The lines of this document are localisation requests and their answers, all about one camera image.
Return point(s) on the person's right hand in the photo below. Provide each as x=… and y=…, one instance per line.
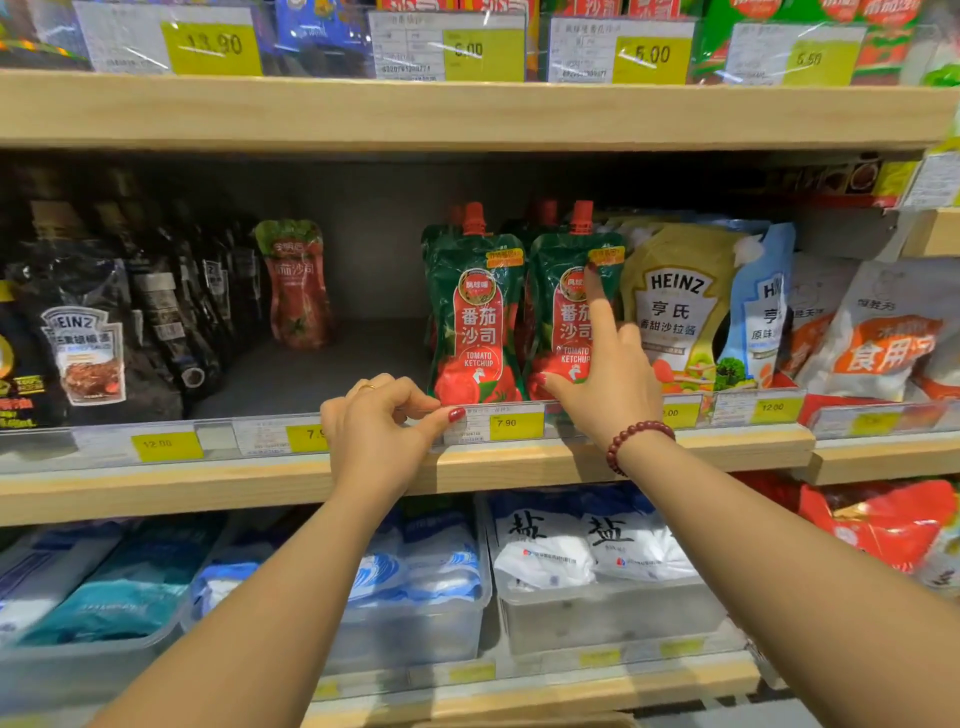
x=622, y=390

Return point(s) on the dark shiny packet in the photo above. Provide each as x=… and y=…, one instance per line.
x=37, y=34

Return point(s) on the red shiny packet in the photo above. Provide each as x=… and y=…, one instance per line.
x=892, y=525

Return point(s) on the green red sauce packets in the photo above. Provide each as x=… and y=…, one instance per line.
x=892, y=30

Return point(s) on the dark red boxed goods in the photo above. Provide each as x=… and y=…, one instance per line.
x=832, y=180

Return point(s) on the clear strip with yellow labels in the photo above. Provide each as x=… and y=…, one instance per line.
x=600, y=658

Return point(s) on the clear plastic bin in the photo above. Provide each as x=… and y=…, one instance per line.
x=405, y=637
x=600, y=615
x=67, y=667

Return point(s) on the long thick wooden shelf board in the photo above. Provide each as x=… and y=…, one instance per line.
x=450, y=112

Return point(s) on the white orange starch packet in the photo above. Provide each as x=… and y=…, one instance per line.
x=810, y=315
x=941, y=379
x=877, y=337

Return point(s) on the pale blue salt bag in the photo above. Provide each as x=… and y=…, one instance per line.
x=45, y=577

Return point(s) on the teal salt bag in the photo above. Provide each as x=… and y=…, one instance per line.
x=127, y=585

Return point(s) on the large price tag holder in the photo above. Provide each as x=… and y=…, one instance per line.
x=622, y=51
x=450, y=49
x=795, y=56
x=172, y=41

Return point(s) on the row of black sauce pouches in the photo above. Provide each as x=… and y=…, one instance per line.
x=112, y=337

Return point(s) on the short clear shelf fence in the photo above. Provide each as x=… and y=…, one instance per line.
x=922, y=420

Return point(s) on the short wooden shelf board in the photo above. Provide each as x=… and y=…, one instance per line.
x=934, y=232
x=877, y=457

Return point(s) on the person's left forearm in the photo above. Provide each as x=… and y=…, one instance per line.
x=262, y=637

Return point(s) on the person's left hand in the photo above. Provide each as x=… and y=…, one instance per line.
x=367, y=442

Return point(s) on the blue white salt bag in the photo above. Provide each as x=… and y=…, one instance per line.
x=427, y=559
x=221, y=585

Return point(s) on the blue snack packet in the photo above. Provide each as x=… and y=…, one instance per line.
x=322, y=26

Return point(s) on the yellow salad dressing pouch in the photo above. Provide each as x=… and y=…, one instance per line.
x=679, y=300

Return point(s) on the white yellow price tag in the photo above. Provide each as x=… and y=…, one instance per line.
x=937, y=180

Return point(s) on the black yellow sauce pouch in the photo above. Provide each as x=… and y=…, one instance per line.
x=19, y=390

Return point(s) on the long clear shelf fence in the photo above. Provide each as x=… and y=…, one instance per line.
x=97, y=444

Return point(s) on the small red tomato sauce pouch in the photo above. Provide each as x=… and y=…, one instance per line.
x=296, y=285

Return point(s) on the blue salad dressing pouch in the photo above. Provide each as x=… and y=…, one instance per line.
x=765, y=300

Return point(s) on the person's left thumb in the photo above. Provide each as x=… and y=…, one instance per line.
x=439, y=435

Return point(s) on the person's right forearm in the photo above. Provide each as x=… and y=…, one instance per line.
x=750, y=570

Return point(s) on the green red ketchup pouch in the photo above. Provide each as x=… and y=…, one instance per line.
x=439, y=232
x=476, y=315
x=544, y=214
x=566, y=270

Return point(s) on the person's right thumb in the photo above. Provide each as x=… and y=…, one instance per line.
x=559, y=390

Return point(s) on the row of small price labels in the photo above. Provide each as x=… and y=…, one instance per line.
x=517, y=425

